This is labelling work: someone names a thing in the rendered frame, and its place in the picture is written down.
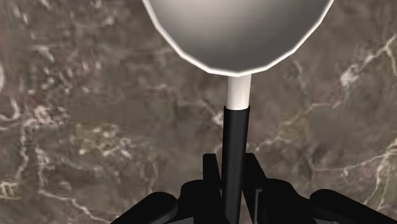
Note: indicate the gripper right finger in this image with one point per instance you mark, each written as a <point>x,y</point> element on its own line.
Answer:
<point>279,201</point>

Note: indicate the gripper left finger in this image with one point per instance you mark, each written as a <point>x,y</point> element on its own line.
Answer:
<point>198,198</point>

